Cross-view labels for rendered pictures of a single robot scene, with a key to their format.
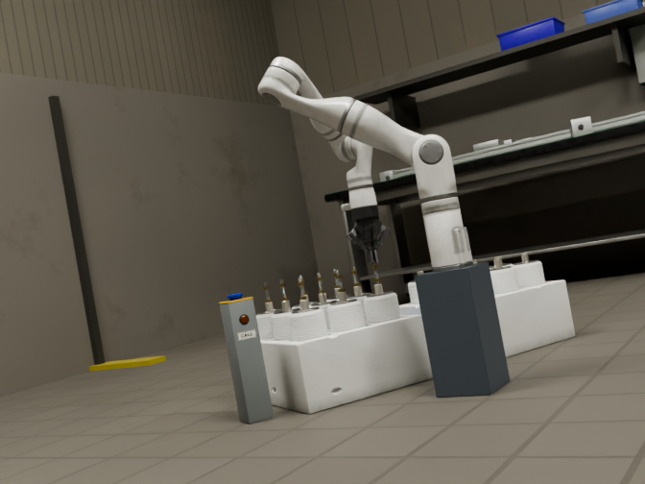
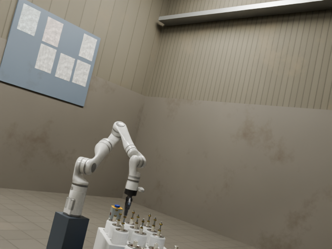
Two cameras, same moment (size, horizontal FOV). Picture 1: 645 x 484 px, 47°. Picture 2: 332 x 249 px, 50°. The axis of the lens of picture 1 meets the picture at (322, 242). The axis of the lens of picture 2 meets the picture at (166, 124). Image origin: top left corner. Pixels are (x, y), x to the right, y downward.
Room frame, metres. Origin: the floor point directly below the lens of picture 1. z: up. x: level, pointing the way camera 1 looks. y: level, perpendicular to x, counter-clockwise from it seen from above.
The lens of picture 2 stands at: (2.55, -2.29, 0.73)
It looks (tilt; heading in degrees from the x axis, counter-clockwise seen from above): 5 degrees up; 99
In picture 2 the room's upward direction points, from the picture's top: 13 degrees clockwise
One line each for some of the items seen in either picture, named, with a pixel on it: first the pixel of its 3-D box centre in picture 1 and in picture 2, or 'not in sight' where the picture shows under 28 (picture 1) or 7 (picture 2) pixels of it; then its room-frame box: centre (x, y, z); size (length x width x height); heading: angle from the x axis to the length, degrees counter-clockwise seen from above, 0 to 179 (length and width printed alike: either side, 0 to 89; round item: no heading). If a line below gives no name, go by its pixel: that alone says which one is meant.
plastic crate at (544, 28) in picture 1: (532, 37); not in sight; (4.59, -1.49, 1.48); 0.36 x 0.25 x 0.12; 57
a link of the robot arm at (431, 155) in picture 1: (433, 170); (82, 172); (1.84, -0.30, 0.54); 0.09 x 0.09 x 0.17; 83
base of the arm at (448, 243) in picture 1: (444, 234); (76, 200); (1.84, -0.30, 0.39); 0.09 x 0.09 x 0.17; 57
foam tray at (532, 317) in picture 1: (482, 321); not in sight; (2.41, -0.46, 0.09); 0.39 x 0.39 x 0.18; 31
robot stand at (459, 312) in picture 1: (463, 328); (65, 241); (1.84, -0.30, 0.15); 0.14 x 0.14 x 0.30; 57
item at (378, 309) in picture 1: (385, 326); (118, 245); (2.10, -0.13, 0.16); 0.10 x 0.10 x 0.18
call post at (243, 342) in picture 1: (246, 360); (111, 229); (1.95, 0.25, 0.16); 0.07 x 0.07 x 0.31; 28
